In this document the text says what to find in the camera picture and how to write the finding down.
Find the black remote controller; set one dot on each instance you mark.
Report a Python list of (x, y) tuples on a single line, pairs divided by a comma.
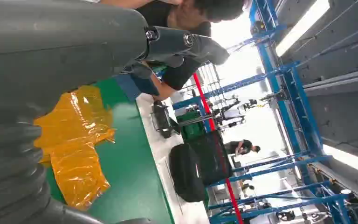
[(162, 119)]

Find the green table mat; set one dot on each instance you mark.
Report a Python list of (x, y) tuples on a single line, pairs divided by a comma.
[(129, 173)]

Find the person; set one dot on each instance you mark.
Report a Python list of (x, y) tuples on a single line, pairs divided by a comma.
[(242, 146), (179, 15)]

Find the green plastic crate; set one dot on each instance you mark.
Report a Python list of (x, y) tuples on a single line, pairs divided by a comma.
[(191, 128)]

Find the yellow plastic sheet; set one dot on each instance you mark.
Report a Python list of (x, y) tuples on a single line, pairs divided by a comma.
[(74, 139)]

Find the red pole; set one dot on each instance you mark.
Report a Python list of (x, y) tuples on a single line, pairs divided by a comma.
[(202, 96)]

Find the blue tablet case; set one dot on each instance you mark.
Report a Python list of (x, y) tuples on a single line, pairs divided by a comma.
[(129, 88)]

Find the blue wheeled metal frame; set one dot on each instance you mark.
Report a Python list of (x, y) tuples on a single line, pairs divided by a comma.
[(290, 166)]

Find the black white humanoid robot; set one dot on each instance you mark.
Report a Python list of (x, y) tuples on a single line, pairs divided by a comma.
[(228, 112)]

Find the blue metal gantry frame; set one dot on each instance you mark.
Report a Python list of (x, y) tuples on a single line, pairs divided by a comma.
[(302, 114)]

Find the black zip carry case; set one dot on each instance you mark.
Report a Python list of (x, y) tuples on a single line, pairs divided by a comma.
[(185, 173)]

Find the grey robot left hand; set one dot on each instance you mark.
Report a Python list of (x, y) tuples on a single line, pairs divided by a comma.
[(58, 46)]

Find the long ceiling light strip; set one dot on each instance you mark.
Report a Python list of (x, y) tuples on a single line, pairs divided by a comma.
[(352, 160), (302, 24)]

